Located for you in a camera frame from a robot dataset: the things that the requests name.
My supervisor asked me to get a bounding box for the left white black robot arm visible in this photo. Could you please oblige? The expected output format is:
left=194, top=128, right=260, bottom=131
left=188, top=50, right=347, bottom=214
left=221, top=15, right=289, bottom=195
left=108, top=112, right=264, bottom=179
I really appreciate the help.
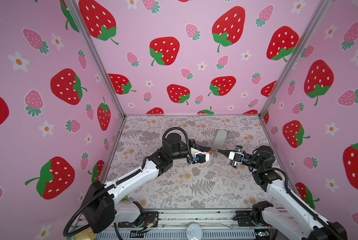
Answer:
left=81, top=133, right=212, bottom=234

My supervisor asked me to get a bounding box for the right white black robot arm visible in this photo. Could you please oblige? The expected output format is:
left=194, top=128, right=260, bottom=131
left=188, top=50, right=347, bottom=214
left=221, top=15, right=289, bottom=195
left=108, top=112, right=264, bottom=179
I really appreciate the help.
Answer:
left=219, top=146, right=347, bottom=240

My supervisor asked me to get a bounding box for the pale green oblong case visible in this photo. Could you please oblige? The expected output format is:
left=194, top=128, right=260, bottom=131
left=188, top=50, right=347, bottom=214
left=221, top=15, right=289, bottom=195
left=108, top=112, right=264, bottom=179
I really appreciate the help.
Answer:
left=212, top=130, right=228, bottom=150

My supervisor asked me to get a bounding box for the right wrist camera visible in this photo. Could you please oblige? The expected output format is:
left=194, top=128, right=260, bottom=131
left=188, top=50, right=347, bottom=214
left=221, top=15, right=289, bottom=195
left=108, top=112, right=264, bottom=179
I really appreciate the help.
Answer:
left=228, top=145, right=245, bottom=164

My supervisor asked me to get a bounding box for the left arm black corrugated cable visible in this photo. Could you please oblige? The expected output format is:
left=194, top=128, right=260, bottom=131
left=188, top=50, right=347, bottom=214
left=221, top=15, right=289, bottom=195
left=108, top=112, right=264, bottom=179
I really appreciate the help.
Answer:
left=63, top=126, right=195, bottom=238

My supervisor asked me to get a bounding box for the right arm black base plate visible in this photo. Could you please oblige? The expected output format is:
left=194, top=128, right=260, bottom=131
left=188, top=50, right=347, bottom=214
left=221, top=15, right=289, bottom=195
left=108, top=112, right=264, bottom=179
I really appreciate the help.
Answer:
left=233, top=211, right=263, bottom=227

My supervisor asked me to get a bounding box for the aluminium extrusion rail frame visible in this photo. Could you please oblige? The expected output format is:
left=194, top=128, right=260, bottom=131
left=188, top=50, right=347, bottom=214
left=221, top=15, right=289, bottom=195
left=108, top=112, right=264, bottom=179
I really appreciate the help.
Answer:
left=76, top=208, right=321, bottom=240

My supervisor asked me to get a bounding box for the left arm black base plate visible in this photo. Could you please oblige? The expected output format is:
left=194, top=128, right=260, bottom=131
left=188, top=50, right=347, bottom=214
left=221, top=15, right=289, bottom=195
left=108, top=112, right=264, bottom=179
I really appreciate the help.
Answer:
left=117, top=211, right=159, bottom=228

